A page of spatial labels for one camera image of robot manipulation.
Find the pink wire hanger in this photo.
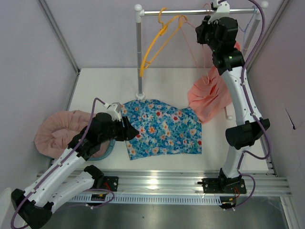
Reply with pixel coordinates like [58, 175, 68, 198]
[179, 16, 210, 84]

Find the orange plastic hanger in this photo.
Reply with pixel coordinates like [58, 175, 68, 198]
[140, 7, 189, 77]

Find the dusty pink pleated garment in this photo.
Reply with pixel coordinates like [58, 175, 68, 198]
[34, 109, 110, 158]

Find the teal plastic basket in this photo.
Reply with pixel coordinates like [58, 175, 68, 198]
[89, 140, 116, 161]

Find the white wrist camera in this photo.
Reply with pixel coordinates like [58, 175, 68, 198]
[103, 102, 122, 121]
[208, 0, 230, 24]

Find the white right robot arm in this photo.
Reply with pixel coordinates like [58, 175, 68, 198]
[195, 16, 270, 194]

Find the white and silver clothes rack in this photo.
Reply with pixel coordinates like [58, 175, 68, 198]
[134, 0, 269, 100]

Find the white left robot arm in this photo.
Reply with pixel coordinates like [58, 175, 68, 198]
[11, 113, 139, 229]

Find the blue floral garment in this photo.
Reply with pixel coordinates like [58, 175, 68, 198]
[122, 99, 202, 160]

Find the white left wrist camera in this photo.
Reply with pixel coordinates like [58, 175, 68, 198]
[103, 102, 122, 121]

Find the blue wire hanger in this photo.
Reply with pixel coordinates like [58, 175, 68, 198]
[238, 6, 257, 34]

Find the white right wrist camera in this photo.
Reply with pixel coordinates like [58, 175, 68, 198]
[208, 0, 230, 24]

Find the aluminium mounting rail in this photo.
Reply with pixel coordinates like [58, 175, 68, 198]
[103, 170, 292, 197]

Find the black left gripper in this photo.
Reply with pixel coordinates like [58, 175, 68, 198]
[99, 116, 139, 144]

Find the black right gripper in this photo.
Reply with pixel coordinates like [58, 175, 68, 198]
[196, 16, 220, 52]

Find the white slotted cable duct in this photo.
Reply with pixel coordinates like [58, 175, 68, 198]
[69, 193, 222, 206]

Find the salmon pink skirt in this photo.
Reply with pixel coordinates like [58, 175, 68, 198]
[187, 54, 232, 124]

